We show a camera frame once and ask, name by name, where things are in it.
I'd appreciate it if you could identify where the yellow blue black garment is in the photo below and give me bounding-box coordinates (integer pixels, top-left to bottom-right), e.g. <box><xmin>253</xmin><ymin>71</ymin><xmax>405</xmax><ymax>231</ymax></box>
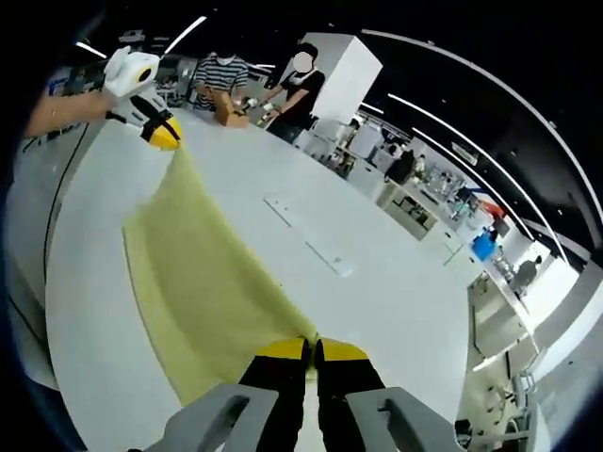
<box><xmin>122</xmin><ymin>139</ymin><xmax>326</xmax><ymax>452</ymax></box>

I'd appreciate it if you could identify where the blue bin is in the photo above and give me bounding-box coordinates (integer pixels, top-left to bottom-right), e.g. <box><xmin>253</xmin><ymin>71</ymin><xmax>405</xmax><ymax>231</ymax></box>
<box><xmin>470</xmin><ymin>232</ymin><xmax>497</xmax><ymax>261</ymax></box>

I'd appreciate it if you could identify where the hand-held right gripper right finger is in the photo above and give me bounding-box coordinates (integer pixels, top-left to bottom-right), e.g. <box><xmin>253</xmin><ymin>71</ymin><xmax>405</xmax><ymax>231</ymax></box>
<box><xmin>314</xmin><ymin>336</ymin><xmax>459</xmax><ymax>452</ymax></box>

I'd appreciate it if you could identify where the brown cardboard box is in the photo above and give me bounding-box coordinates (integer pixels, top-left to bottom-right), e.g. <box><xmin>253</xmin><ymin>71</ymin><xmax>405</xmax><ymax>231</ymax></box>
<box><xmin>214</xmin><ymin>90</ymin><xmax>252</xmax><ymax>129</ymax></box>

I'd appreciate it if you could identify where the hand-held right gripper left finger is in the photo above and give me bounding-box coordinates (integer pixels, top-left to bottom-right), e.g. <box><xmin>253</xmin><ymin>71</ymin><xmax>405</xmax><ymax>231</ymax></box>
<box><xmin>144</xmin><ymin>336</ymin><xmax>314</xmax><ymax>452</ymax></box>

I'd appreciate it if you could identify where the white table hatch cover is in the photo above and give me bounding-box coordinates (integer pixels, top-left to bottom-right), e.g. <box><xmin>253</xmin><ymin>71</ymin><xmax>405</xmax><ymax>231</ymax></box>
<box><xmin>304</xmin><ymin>240</ymin><xmax>355</xmax><ymax>278</ymax></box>

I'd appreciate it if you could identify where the ceiling air vent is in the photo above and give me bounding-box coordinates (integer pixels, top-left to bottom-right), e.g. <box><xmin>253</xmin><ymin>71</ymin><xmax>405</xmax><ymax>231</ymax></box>
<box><xmin>450</xmin><ymin>140</ymin><xmax>480</xmax><ymax>166</ymax></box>

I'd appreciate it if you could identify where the ceiling light strip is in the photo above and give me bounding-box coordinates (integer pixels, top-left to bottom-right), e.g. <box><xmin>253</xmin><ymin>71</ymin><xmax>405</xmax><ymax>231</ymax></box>
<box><xmin>74</xmin><ymin>40</ymin><xmax>108</xmax><ymax>60</ymax></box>
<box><xmin>164</xmin><ymin>15</ymin><xmax>208</xmax><ymax>56</ymax></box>

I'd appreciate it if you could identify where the black cable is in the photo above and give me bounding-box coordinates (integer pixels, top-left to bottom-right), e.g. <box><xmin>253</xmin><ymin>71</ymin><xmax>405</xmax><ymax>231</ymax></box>
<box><xmin>41</xmin><ymin>121</ymin><xmax>91</xmax><ymax>283</ymax></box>

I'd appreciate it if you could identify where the white square pillar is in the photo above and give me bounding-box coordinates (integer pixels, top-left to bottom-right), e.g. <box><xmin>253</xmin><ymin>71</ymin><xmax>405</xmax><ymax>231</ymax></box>
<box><xmin>303</xmin><ymin>31</ymin><xmax>384</xmax><ymax>138</ymax></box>

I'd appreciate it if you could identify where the white office chair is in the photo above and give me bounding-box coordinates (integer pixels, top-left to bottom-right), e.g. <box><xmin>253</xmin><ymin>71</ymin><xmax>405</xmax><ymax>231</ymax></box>
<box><xmin>464</xmin><ymin>371</ymin><xmax>543</xmax><ymax>452</ymax></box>

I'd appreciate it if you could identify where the row of white counters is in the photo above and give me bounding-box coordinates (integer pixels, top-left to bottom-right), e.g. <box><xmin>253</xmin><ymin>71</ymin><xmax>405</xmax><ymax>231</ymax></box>
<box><xmin>296</xmin><ymin>120</ymin><xmax>546</xmax><ymax>378</ymax></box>

